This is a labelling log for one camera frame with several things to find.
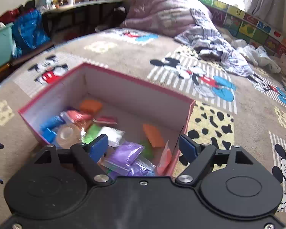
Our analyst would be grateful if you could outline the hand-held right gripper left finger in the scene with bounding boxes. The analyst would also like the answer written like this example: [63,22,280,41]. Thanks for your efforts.
[35,135,110,185]

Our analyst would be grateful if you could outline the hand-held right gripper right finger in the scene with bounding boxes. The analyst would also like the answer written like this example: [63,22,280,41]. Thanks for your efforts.
[175,135,253,187]

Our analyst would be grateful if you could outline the purple clay packet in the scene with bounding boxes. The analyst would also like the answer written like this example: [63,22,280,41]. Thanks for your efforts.
[102,141,145,171]
[110,159,156,177]

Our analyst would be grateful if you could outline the pink cardboard box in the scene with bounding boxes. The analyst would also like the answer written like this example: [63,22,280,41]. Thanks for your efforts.
[18,62,196,177]

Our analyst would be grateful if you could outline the green clay packet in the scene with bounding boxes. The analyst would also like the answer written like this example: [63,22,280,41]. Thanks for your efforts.
[141,141,155,160]
[82,123,102,145]

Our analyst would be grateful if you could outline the white clay packet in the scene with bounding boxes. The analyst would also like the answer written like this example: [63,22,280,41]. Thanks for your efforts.
[99,126,125,148]

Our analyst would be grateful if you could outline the coral clay packet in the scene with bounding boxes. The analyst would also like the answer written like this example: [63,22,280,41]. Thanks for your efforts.
[157,140,172,176]

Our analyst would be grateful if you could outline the red clay packet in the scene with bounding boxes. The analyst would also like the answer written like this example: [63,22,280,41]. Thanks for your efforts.
[93,116,118,125]

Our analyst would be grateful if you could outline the clear tape roll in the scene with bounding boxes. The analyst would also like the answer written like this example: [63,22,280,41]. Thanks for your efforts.
[55,123,83,149]

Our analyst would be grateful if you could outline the orange clay packet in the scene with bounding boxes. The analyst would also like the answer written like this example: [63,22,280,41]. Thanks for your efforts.
[79,99,103,115]
[142,123,166,148]

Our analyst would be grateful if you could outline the pink clay packet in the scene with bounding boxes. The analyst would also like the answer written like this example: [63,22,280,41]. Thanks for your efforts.
[61,110,93,124]

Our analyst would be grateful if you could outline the blue clay packet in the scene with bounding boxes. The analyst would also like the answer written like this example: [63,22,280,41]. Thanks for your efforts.
[40,116,65,132]

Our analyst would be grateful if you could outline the printed cartoon blanket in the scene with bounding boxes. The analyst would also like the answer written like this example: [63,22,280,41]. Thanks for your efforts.
[0,26,286,220]

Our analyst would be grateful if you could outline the green plastic tub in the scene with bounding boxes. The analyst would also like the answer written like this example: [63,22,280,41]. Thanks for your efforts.
[0,23,15,73]

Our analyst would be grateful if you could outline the striped grey cloth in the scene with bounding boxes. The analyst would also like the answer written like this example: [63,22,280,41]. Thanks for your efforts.
[174,8,254,77]

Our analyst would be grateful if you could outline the white plastic bag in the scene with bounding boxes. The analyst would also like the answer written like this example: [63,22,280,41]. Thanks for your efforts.
[231,39,282,73]

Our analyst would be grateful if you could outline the blue plastic bag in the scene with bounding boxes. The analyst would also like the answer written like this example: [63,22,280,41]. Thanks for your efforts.
[11,10,51,58]

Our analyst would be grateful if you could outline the red bag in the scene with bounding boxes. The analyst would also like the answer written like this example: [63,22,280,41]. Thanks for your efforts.
[0,9,21,25]

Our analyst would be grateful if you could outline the colourful foam letter mat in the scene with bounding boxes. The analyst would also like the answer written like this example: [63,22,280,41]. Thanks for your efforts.
[188,0,286,58]

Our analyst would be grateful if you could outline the black desk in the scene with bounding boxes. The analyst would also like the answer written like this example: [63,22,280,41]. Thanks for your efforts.
[42,0,125,41]

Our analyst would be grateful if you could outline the pink quilt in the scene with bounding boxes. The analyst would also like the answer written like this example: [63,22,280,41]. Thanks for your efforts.
[120,0,214,38]

